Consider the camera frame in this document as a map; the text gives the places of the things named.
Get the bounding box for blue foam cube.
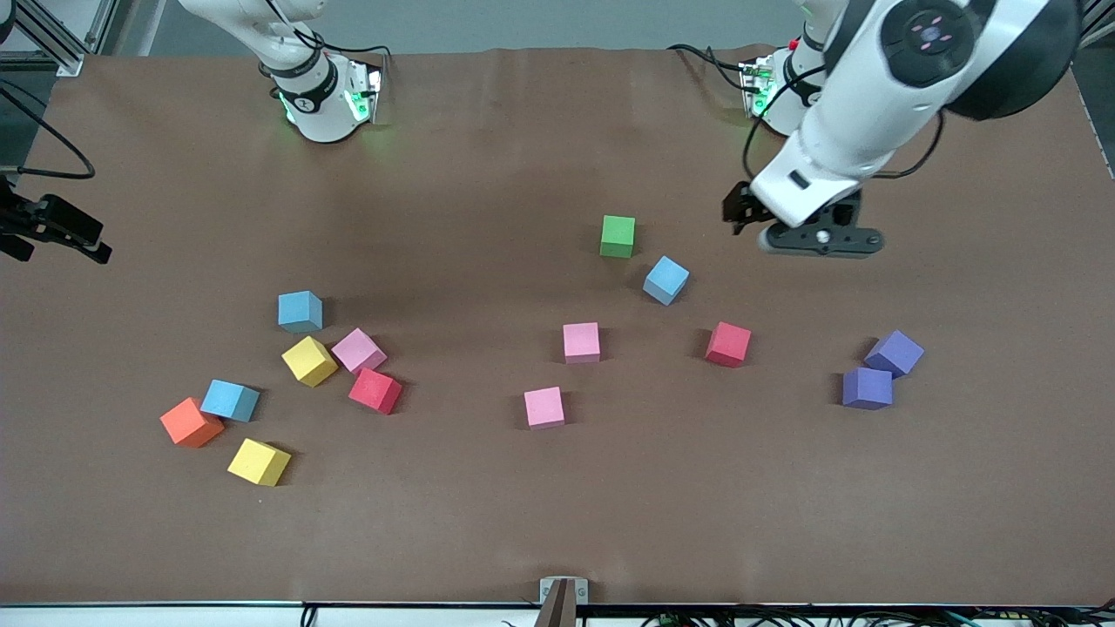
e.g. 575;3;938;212
200;380;261;423
643;255;691;307
278;291;324;334

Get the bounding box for green foam cube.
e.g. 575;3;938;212
599;215;637;260

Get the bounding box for pink foam cube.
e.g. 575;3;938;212
331;327;389;375
524;387;566;431
562;322;602;365

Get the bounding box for red foam cube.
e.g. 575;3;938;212
348;367;404;415
705;321;753;368

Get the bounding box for purple foam cube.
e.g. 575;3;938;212
864;329;926;379
841;367;895;411

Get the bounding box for orange foam cube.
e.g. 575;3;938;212
159;397;226;449

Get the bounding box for yellow foam cube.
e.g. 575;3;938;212
227;438;293;488
280;335;340;388

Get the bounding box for brown table mat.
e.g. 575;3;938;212
0;44;1115;608

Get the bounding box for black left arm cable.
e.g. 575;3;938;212
742;52;946;181

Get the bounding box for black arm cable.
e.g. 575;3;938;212
0;83;95;181
742;52;946;181

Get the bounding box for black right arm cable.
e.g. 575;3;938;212
0;83;95;181

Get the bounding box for black left base cable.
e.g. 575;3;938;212
666;44;750;92

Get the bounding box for black base cable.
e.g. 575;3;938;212
261;0;393;58
666;44;750;92

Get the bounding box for black right base cable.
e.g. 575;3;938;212
261;0;393;58

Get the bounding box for tangled black cables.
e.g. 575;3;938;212
501;607;1115;627

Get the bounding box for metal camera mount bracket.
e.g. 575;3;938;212
539;576;590;627

